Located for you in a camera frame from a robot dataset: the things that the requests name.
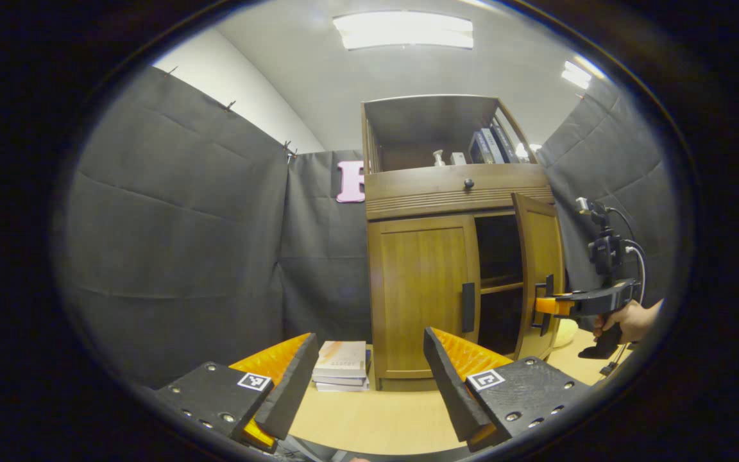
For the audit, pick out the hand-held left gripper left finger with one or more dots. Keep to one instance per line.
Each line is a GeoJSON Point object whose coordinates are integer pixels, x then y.
{"type": "Point", "coordinates": [292, 391]}

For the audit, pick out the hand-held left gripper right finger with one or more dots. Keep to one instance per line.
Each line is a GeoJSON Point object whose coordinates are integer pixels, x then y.
{"type": "Point", "coordinates": [450, 391]}

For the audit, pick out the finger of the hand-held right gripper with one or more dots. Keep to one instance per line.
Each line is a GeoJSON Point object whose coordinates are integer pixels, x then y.
{"type": "Point", "coordinates": [552, 306]}

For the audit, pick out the wooden shoe cabinet door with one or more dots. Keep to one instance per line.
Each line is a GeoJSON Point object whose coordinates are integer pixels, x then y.
{"type": "Point", "coordinates": [421, 295]}
{"type": "Point", "coordinates": [539, 250]}

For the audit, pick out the wooden double-door shoe cabinet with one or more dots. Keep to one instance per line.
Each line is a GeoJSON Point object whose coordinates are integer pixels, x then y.
{"type": "Point", "coordinates": [433, 122]}

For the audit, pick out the pale yellow round object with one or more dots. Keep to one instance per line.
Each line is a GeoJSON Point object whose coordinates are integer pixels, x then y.
{"type": "Point", "coordinates": [565, 332]}

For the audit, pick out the small ceiling light panel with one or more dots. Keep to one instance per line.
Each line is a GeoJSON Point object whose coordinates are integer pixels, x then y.
{"type": "Point", "coordinates": [576, 75]}
{"type": "Point", "coordinates": [522, 151]}

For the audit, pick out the small white box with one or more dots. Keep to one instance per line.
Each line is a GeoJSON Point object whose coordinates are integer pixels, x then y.
{"type": "Point", "coordinates": [458, 158]}

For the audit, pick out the wooden drawer with black knob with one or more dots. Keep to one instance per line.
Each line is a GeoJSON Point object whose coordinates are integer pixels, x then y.
{"type": "Point", "coordinates": [421, 183]}

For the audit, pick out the black backdrop cloth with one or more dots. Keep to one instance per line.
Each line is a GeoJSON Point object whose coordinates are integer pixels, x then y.
{"type": "Point", "coordinates": [170, 244]}

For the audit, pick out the large ceiling light panel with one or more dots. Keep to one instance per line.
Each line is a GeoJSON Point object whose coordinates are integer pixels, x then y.
{"type": "Point", "coordinates": [401, 30]}

